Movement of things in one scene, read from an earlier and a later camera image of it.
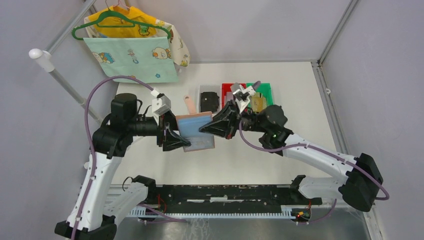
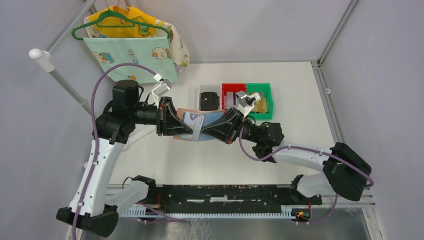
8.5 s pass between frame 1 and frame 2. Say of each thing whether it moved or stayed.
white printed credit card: moved
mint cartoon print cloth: stayed
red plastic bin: stayed
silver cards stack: stayed
